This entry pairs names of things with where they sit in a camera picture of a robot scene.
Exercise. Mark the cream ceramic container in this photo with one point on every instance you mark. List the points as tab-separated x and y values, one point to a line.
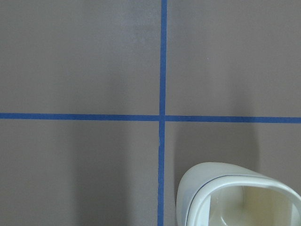
221	194

